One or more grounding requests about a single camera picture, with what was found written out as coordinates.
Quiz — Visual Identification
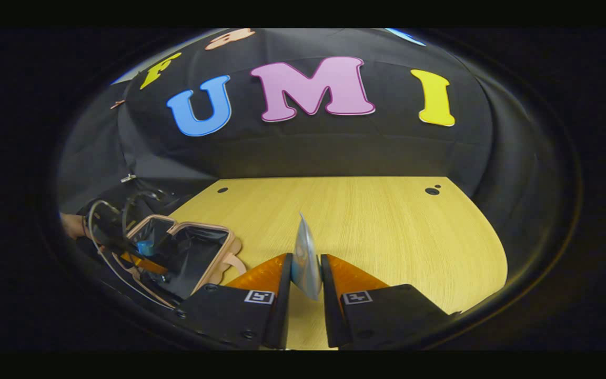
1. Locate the light blue cosmetic tube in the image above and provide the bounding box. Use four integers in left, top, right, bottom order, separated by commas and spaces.
291, 212, 324, 302

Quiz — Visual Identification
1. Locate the black cable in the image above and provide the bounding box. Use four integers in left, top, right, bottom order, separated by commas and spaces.
121, 190, 166, 238

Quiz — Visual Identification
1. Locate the pink suitcase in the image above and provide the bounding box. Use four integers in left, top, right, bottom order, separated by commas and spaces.
111, 214, 247, 308

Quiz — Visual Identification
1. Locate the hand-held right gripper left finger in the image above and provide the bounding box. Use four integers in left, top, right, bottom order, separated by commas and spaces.
177, 253, 294, 349

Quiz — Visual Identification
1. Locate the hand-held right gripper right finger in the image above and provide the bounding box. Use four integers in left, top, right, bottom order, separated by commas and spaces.
320, 254, 459, 349

